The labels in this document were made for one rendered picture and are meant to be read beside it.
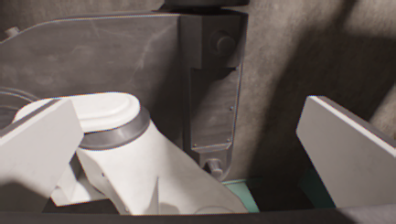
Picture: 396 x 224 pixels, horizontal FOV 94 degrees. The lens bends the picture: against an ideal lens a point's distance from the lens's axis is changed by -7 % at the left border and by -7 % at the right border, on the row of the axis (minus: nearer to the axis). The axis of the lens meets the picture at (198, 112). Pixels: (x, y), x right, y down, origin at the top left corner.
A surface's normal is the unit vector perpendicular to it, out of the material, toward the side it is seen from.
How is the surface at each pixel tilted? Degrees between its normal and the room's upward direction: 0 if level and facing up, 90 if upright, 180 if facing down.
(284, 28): 0
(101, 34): 0
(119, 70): 0
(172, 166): 90
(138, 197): 90
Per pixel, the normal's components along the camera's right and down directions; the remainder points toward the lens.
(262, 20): 0.22, 0.51
